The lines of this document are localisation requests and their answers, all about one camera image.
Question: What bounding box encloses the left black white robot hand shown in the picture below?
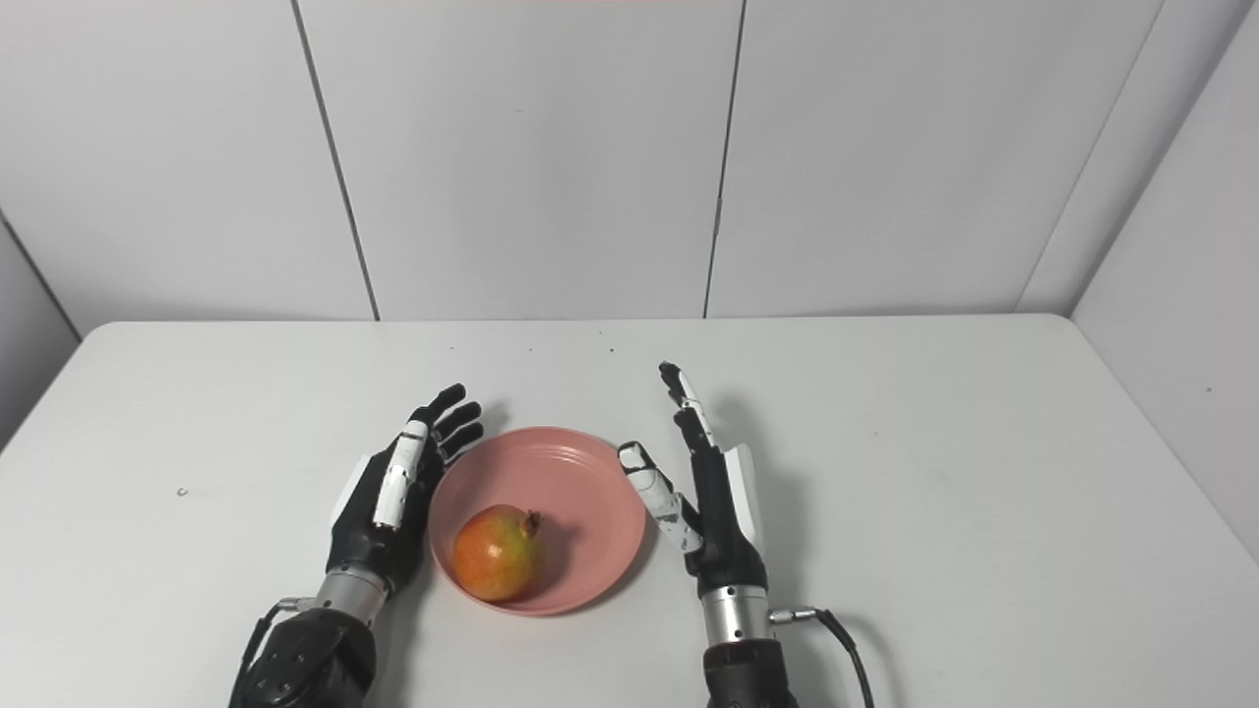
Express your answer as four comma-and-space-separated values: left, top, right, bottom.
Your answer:
327, 383, 485, 596

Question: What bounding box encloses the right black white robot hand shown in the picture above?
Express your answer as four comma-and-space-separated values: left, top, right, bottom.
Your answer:
618, 361, 769, 598

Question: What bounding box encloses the red yellow pomegranate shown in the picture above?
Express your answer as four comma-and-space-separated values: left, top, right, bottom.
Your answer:
450, 504, 543, 603

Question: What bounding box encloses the pink round plate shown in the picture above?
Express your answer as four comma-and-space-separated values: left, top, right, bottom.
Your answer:
428, 426, 647, 618

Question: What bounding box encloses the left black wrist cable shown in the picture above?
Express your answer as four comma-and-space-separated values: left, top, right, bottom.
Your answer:
228, 597, 316, 708

